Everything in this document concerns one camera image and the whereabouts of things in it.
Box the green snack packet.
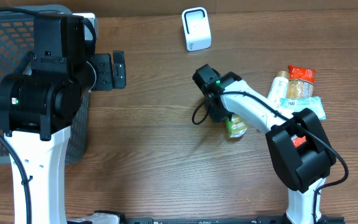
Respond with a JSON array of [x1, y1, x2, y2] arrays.
[[226, 114, 248, 138]]

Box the white tube gold cap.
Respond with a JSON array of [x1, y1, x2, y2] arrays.
[[267, 71, 290, 105]]

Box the teal wipes packet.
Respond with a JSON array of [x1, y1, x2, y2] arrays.
[[280, 96, 326, 120]]

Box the spaghetti pack red ends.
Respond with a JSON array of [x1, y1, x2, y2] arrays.
[[286, 65, 317, 149]]

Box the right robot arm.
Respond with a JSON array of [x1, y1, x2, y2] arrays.
[[192, 64, 336, 223]]

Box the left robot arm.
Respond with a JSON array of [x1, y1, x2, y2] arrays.
[[0, 14, 126, 223]]

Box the white barcode scanner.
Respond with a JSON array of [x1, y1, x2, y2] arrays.
[[181, 7, 212, 52]]

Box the grey plastic shopping basket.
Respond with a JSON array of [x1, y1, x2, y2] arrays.
[[0, 4, 90, 164]]

